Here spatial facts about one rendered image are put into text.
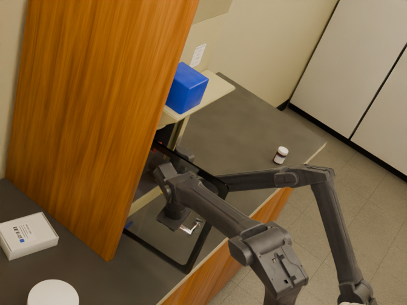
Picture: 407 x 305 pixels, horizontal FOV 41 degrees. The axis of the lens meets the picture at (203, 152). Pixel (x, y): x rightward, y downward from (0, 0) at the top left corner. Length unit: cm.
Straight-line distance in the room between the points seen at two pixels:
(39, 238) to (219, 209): 75
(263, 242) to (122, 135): 60
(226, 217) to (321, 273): 242
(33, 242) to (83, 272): 18
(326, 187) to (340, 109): 320
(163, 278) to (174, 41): 84
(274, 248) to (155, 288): 78
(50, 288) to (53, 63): 62
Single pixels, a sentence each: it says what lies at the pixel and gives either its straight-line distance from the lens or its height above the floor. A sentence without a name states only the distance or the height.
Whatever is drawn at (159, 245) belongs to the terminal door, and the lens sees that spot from 179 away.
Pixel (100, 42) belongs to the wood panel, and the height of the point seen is 163.
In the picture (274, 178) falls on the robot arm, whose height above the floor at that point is 142.
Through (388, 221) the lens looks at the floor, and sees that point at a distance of 432.
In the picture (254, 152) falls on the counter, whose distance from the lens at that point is 252.
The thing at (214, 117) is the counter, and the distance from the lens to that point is 264.
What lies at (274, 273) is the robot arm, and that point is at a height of 160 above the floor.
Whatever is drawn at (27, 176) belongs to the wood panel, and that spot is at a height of 102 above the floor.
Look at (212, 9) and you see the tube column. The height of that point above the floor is 174.
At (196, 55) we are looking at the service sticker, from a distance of 166.
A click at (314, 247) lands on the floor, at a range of 370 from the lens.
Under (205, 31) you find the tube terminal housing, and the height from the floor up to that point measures 167.
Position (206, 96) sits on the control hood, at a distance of 164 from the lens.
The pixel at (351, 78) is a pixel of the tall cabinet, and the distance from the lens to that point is 464.
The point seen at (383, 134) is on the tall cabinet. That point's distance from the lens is 471.
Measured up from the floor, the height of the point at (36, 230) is 98.
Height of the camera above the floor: 233
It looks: 36 degrees down
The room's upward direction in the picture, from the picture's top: 22 degrees clockwise
